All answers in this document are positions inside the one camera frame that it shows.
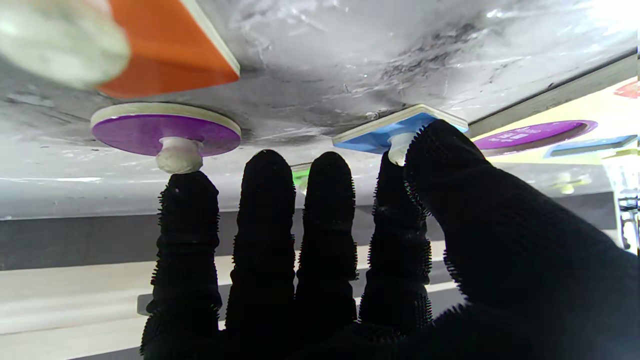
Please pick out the long wooden shelf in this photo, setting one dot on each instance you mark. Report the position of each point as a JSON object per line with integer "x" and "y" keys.
{"x": 75, "y": 295}

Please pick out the green round puzzle piece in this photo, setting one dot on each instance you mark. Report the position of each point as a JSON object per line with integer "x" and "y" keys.
{"x": 301, "y": 179}

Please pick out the purple circle puzzle piece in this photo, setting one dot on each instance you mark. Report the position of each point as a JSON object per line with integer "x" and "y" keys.
{"x": 135, "y": 132}

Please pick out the orange rectangle puzzle piece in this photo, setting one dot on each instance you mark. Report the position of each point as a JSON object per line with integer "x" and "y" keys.
{"x": 165, "y": 55}

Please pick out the blue diamond puzzle piece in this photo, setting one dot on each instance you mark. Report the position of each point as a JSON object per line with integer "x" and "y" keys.
{"x": 370, "y": 140}

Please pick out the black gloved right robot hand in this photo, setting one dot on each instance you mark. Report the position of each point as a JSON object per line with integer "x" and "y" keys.
{"x": 450, "y": 280}

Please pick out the wooden shape puzzle board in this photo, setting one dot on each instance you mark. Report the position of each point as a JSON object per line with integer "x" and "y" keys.
{"x": 600, "y": 107}

